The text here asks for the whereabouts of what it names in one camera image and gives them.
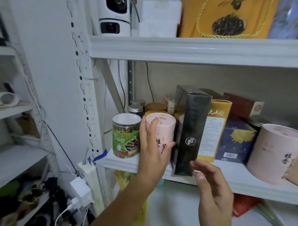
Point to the small white device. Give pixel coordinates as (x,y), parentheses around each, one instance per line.
(8,99)

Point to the tall black and yellow box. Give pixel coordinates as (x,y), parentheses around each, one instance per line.
(191,130)

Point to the clear green label nut jar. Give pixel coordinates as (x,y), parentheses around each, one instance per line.
(125,137)

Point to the red-brown box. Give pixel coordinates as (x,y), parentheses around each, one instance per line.
(244,105)

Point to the white security camera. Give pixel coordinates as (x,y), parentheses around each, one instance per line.
(114,18)

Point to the white power adapter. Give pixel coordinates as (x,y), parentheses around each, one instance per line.
(80,192)

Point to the person's left hand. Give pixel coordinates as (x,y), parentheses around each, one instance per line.
(151,163)

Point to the small white box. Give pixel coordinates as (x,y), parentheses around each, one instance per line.
(160,18)

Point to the yellow box white label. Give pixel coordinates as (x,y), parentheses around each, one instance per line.
(216,130)

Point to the small pink canister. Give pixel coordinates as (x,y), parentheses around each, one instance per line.
(165,128)

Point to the pink cylinder canister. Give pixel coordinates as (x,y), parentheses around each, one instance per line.
(272,153)

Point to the beige cylinder canister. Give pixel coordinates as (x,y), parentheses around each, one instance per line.
(293,174)

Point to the white metal shelving unit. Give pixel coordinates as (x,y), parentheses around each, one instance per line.
(186,51)

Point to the red pouch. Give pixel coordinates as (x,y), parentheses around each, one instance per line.
(246,205)

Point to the blue glass jar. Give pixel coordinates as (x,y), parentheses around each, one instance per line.
(285,18)

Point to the blue tape strip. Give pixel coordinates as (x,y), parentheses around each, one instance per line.
(98,157)

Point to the person's right hand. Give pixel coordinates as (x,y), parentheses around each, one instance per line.
(216,200)

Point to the person's left forearm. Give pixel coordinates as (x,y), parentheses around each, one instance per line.
(125,207)

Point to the dark blue moon box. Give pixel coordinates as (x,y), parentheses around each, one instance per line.
(237,139)

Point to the dark glass jar silver lid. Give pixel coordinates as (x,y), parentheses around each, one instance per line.
(138,102)
(136,111)

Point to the white power strip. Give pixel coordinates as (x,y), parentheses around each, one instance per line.
(91,184)

